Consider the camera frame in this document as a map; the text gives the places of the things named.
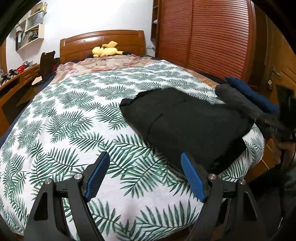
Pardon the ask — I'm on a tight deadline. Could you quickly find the black garment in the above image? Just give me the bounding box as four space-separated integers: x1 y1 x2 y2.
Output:
119 88 254 174

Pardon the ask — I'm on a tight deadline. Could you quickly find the fern print bed cover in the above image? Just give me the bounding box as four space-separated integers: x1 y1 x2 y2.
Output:
0 59 265 241

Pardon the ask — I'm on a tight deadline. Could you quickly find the navy blue garment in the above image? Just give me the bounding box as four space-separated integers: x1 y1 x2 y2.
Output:
225 76 280 114

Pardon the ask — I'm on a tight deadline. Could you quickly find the grey folded garment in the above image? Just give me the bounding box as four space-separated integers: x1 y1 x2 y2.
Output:
215 84 284 131

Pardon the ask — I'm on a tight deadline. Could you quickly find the wooden desk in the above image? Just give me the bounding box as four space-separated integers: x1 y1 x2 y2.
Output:
1 64 40 136

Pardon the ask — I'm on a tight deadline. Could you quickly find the red basket on desk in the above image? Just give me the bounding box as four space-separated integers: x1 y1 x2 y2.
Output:
16 65 26 74

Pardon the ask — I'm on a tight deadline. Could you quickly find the floral quilt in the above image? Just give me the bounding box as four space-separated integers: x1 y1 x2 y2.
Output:
53 54 156 83

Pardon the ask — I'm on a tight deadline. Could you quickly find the dark wooden chair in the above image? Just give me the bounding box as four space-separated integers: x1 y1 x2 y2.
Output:
32 51 56 86

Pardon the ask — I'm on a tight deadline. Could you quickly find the red-brown louvered wardrobe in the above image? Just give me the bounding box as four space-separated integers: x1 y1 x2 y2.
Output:
151 1 256 81

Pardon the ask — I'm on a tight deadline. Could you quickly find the yellow plush toy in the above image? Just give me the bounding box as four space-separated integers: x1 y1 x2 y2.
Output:
92 41 123 58

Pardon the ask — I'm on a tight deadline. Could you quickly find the wooden headboard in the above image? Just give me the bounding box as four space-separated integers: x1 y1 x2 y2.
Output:
60 30 146 64

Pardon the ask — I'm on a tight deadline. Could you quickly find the white wall shelf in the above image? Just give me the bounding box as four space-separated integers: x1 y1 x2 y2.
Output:
15 1 48 51

